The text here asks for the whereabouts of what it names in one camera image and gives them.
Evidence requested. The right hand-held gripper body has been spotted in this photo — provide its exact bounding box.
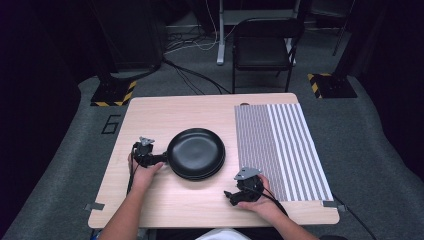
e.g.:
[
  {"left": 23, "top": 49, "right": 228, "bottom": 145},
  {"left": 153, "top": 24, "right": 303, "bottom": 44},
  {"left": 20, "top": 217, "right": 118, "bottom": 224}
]
[{"left": 233, "top": 166, "right": 266, "bottom": 204}]

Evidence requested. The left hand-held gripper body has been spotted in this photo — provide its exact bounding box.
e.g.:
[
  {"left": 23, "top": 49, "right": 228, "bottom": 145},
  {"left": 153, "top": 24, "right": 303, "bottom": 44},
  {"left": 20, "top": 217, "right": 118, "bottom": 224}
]
[{"left": 132, "top": 136, "right": 158, "bottom": 169}]

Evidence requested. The black plate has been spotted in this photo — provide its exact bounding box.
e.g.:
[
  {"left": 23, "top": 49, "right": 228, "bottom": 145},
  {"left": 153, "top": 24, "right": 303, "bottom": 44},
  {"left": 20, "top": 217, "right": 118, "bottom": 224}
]
[
  {"left": 170, "top": 156, "right": 227, "bottom": 180},
  {"left": 173, "top": 163, "right": 226, "bottom": 182}
]

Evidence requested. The black frying pan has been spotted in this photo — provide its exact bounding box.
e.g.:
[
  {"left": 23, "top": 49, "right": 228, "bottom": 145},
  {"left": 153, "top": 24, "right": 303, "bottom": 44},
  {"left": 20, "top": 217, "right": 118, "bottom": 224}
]
[{"left": 166, "top": 127, "right": 226, "bottom": 178}]

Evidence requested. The person's left hand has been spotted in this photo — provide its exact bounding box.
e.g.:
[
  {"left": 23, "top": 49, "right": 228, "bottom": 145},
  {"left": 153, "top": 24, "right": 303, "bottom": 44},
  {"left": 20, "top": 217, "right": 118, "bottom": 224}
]
[{"left": 127, "top": 155, "right": 165, "bottom": 193}]

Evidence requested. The person's right hand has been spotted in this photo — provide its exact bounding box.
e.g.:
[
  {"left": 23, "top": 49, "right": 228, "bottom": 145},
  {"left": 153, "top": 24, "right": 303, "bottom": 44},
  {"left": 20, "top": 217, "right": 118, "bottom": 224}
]
[{"left": 237, "top": 174, "right": 288, "bottom": 221}]

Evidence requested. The person's white clothing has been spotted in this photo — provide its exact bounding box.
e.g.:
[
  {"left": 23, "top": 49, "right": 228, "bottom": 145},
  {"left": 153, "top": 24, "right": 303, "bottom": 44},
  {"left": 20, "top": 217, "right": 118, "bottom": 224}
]
[{"left": 194, "top": 227, "right": 252, "bottom": 240}]

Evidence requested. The grey white striped placemat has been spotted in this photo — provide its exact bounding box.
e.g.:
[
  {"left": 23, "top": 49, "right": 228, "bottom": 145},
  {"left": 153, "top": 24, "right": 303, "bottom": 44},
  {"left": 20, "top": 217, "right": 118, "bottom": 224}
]
[{"left": 234, "top": 102, "right": 335, "bottom": 203}]

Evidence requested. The black stand base hazard tape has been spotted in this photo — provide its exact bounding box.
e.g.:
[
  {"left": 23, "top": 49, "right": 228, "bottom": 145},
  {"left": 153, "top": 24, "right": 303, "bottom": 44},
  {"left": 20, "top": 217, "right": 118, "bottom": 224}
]
[
  {"left": 90, "top": 79, "right": 138, "bottom": 108},
  {"left": 306, "top": 72, "right": 359, "bottom": 100}
]

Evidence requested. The grey tape piece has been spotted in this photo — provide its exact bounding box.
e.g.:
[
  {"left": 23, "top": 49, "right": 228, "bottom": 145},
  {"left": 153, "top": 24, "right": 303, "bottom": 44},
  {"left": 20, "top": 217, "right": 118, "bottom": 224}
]
[
  {"left": 84, "top": 201, "right": 106, "bottom": 212},
  {"left": 321, "top": 199, "right": 348, "bottom": 213}
]

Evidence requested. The black folding chair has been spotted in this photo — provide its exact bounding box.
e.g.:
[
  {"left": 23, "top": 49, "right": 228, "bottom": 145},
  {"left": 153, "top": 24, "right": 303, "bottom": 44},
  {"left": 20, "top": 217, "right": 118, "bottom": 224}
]
[{"left": 231, "top": 16, "right": 306, "bottom": 95}]

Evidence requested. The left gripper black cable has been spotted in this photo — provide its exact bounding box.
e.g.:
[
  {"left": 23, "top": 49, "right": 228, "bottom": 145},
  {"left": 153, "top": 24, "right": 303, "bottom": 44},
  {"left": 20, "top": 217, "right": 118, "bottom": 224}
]
[{"left": 125, "top": 143, "right": 138, "bottom": 197}]

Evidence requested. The black floor cable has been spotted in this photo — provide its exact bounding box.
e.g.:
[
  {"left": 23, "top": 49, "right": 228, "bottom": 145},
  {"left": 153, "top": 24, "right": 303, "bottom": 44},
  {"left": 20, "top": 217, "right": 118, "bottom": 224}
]
[{"left": 162, "top": 57, "right": 232, "bottom": 96}]

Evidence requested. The thin black table cable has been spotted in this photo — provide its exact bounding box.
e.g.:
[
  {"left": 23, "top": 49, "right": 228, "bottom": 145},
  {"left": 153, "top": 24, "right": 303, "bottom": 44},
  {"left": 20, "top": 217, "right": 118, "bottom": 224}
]
[{"left": 332, "top": 194, "right": 379, "bottom": 240}]

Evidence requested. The white floor cable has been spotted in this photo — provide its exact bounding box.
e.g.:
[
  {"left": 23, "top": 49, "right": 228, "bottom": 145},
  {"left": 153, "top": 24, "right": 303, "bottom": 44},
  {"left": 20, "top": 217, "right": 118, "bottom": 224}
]
[{"left": 164, "top": 0, "right": 236, "bottom": 54}]

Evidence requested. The white metal desk frame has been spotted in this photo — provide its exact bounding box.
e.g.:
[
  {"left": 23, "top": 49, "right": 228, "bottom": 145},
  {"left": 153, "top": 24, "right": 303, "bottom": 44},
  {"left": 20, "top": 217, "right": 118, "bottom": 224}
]
[{"left": 215, "top": 0, "right": 301, "bottom": 66}]

